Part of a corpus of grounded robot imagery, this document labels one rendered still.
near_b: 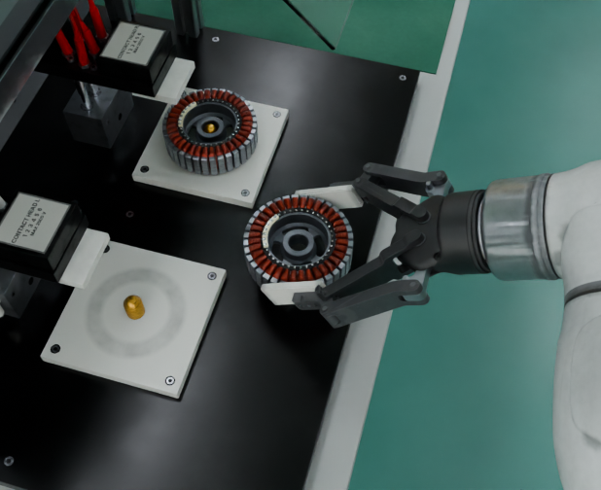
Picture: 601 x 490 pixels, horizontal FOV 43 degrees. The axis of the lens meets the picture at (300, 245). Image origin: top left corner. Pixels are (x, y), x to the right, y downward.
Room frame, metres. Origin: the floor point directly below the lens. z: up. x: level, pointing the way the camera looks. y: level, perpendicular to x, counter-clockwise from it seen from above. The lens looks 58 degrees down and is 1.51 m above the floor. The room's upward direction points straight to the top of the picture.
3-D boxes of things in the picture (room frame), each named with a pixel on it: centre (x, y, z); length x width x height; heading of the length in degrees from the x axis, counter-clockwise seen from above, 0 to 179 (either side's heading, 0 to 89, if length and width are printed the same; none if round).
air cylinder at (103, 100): (0.65, 0.25, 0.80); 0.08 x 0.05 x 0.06; 164
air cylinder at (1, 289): (0.41, 0.31, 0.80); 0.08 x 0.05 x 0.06; 164
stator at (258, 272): (0.42, 0.00, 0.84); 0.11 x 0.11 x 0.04
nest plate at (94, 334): (0.37, 0.17, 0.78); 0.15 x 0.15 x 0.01; 74
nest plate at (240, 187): (0.61, 0.11, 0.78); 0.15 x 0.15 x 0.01; 74
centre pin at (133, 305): (0.37, 0.17, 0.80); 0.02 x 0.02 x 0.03
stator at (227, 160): (0.61, 0.11, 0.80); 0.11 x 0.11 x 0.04
